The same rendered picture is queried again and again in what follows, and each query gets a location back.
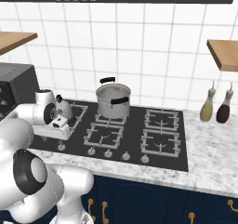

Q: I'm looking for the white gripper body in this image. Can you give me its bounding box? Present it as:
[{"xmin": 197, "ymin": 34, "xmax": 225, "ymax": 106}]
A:
[{"xmin": 32, "ymin": 122, "xmax": 73, "ymax": 141}]

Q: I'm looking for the white grey kettle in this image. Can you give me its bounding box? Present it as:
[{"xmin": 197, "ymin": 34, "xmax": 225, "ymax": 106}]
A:
[{"xmin": 55, "ymin": 94, "xmax": 75, "ymax": 122}]

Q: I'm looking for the black microwave oven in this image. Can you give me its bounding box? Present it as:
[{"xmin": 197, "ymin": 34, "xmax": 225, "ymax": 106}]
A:
[{"xmin": 0, "ymin": 62, "xmax": 41, "ymax": 121}]

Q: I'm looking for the navy cupboard door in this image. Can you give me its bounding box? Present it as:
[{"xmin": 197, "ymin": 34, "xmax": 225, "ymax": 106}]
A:
[
  {"xmin": 98, "ymin": 176, "xmax": 189, "ymax": 224},
  {"xmin": 185, "ymin": 188, "xmax": 238, "ymax": 224},
  {"xmin": 81, "ymin": 174, "xmax": 100, "ymax": 224}
]

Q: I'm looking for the black gas hob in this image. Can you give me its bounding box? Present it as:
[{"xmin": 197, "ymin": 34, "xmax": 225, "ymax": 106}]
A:
[{"xmin": 27, "ymin": 99, "xmax": 190, "ymax": 173}]

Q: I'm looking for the yellow oil bottle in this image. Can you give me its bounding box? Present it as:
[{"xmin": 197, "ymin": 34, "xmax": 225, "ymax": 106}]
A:
[{"xmin": 199, "ymin": 81, "xmax": 216, "ymax": 123}]

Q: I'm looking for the dark red vinegar bottle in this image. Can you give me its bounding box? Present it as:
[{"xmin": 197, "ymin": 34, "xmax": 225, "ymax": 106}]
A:
[{"xmin": 216, "ymin": 82, "xmax": 234, "ymax": 125}]

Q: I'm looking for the steel pot with black handles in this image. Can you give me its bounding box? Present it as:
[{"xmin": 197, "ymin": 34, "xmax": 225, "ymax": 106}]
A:
[{"xmin": 95, "ymin": 76, "xmax": 132, "ymax": 121}]

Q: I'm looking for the wooden wall shelf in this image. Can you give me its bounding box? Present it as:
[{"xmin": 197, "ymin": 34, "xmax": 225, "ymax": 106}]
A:
[
  {"xmin": 0, "ymin": 31, "xmax": 39, "ymax": 57},
  {"xmin": 205, "ymin": 39, "xmax": 238, "ymax": 73}
]

